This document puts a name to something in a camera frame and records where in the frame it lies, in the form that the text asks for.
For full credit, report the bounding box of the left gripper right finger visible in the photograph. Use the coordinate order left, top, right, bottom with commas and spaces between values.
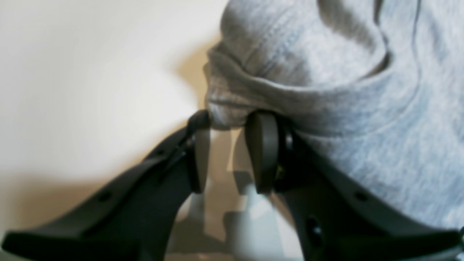
245, 111, 463, 261

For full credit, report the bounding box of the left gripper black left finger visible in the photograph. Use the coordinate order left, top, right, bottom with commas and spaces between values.
2, 110, 210, 261

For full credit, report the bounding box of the grey T-shirt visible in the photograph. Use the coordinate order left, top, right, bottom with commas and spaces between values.
207, 0, 464, 228

